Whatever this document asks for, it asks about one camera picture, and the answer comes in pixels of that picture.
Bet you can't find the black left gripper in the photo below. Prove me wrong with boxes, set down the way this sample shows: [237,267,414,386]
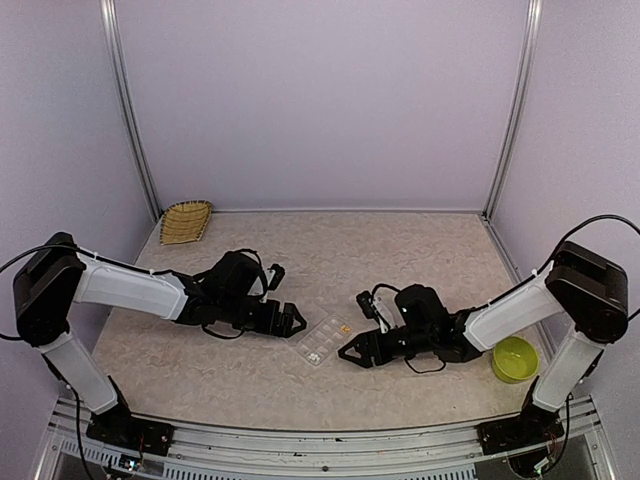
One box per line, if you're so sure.
[218,293,307,338]

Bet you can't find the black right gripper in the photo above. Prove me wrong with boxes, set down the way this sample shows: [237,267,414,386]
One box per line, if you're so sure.
[337,327,435,369]

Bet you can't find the clear plastic pill organizer box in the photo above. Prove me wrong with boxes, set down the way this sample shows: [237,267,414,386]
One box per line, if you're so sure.
[294,316,352,367]

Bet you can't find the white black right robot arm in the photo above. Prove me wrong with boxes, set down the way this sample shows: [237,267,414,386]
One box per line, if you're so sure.
[338,241,629,444]

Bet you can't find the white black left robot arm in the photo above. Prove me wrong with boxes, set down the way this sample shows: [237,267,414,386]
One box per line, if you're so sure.
[13,232,307,445]

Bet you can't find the woven bamboo tray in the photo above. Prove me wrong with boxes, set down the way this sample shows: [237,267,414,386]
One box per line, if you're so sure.
[159,200,213,245]

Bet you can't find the green plastic bowl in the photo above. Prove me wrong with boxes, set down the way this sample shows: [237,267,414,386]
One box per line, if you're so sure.
[492,336,540,384]

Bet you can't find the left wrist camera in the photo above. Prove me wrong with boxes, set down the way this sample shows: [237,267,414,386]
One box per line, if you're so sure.
[265,263,286,291]

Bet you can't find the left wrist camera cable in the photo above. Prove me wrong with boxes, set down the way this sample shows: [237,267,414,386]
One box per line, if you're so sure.
[227,248,266,299]

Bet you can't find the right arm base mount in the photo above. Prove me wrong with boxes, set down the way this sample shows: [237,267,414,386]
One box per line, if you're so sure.
[476,395,565,455]

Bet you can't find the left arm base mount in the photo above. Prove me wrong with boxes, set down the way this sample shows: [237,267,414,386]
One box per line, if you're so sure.
[86,390,175,457]

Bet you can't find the aluminium front frame rail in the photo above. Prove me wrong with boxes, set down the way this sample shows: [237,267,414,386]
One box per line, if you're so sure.
[34,399,616,480]

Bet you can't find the aluminium left corner post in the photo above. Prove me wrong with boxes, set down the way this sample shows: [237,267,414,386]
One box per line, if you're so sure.
[100,0,163,223]

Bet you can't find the aluminium corner post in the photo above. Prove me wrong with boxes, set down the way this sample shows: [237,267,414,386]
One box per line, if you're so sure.
[483,0,543,223]
[100,0,163,223]

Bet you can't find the aluminium right corner post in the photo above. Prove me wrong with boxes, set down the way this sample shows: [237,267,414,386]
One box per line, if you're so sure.
[483,0,543,223]

